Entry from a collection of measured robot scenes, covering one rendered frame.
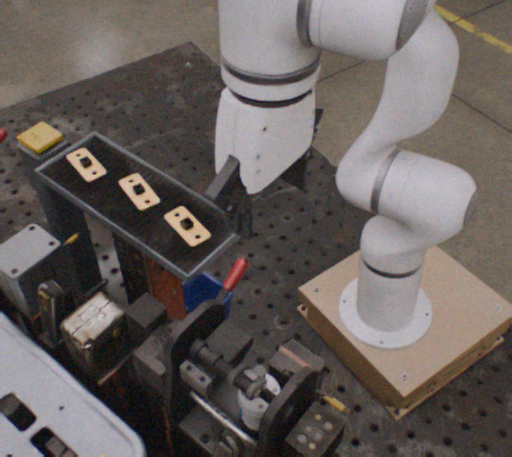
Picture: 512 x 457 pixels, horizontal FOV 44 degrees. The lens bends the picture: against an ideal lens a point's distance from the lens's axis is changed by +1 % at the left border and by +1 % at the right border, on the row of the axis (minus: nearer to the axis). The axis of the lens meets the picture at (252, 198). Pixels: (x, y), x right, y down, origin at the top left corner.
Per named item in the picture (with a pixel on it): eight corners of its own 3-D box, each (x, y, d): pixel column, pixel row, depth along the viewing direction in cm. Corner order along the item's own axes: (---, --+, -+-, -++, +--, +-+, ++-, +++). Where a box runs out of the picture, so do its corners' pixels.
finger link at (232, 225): (227, 176, 60) (229, 222, 65) (204, 194, 58) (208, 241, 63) (253, 191, 59) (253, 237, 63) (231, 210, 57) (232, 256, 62)
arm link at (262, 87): (265, 8, 57) (265, 38, 59) (199, 51, 52) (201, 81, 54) (343, 40, 53) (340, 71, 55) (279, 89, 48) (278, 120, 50)
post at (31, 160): (63, 285, 150) (12, 145, 118) (88, 265, 154) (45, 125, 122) (84, 301, 147) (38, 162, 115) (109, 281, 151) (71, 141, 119)
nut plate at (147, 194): (118, 182, 108) (117, 177, 108) (137, 173, 110) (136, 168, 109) (140, 211, 104) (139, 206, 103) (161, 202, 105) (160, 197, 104)
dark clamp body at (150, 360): (142, 458, 122) (110, 355, 94) (189, 407, 129) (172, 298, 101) (182, 496, 117) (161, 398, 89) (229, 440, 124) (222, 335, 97)
